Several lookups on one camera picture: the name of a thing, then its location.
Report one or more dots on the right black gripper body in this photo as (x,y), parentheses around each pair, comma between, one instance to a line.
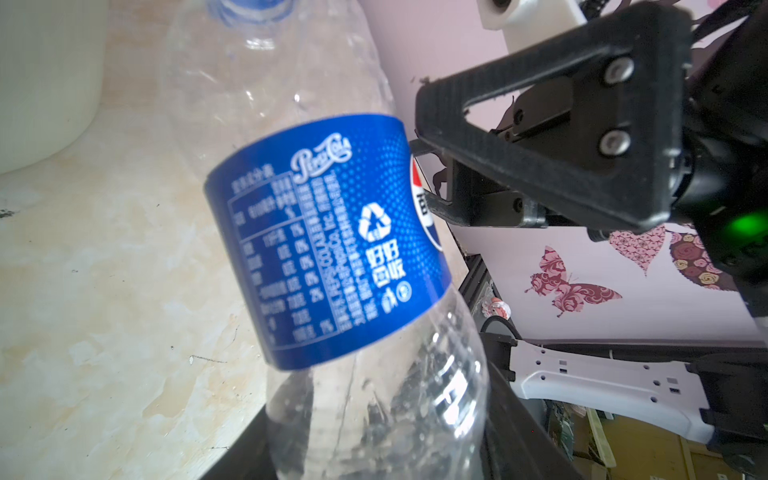
(722,184)

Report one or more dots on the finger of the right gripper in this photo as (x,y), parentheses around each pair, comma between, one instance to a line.
(586,123)
(477,201)

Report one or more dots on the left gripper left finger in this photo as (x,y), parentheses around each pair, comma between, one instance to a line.
(248,458)

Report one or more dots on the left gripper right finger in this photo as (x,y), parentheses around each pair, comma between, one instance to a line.
(514,445)

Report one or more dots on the blue label bottle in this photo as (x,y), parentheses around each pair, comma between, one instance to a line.
(376,368)

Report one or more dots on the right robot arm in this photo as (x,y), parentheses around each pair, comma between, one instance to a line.
(719,400)

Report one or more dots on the white plastic waste bin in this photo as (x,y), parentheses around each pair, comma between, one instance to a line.
(52,66)

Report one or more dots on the pink white round ornament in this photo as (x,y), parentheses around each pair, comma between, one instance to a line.
(496,307)

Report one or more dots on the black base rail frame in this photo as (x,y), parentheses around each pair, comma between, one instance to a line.
(473,285)

